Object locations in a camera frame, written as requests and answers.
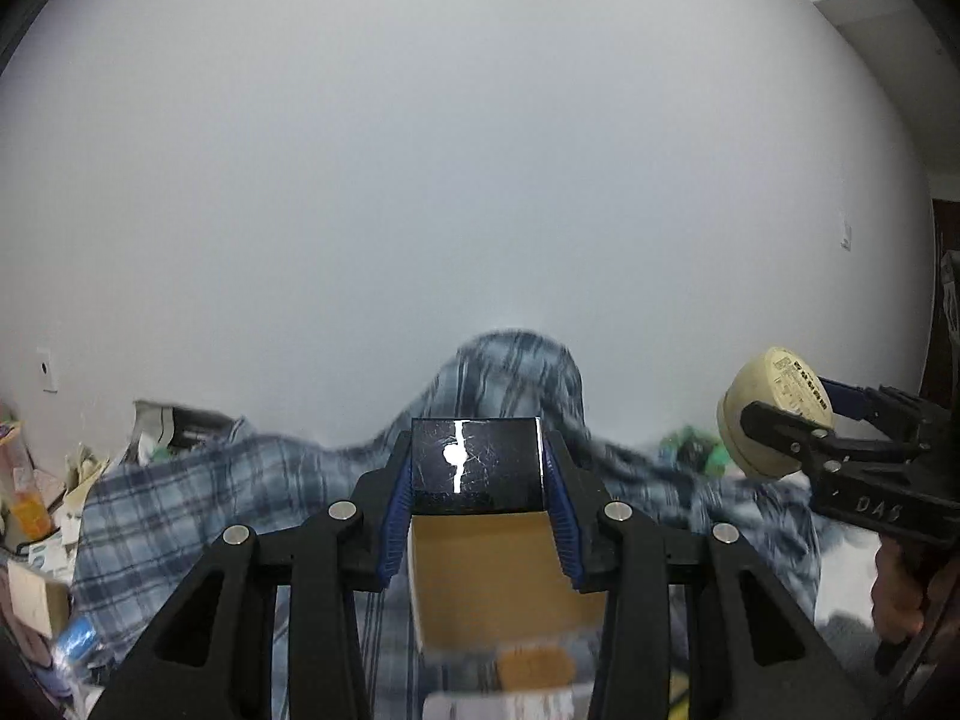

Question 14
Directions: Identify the white wall socket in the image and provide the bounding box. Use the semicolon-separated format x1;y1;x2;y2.
36;348;59;394

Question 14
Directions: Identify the cardboard yogurt box tray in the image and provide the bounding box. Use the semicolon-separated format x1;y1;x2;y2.
407;512;605;658

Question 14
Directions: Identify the white air conditioner remote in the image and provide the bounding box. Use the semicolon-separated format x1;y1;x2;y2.
421;683;594;720

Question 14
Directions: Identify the cream round jar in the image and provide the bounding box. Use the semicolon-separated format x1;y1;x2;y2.
716;346;835;479

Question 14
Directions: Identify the grey box behind cloth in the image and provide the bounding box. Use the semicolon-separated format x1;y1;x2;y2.
127;400;236;465

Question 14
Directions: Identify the blue plaid shirt cloth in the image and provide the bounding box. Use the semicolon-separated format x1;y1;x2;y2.
71;328;825;720

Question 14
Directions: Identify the green tissue pack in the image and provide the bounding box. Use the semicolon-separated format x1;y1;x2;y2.
659;426;731;478

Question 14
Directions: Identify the person right hand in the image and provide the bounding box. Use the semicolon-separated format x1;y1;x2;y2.
871;536;926;644

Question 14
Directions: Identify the small black glossy box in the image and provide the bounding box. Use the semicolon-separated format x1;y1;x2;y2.
410;418;545;517

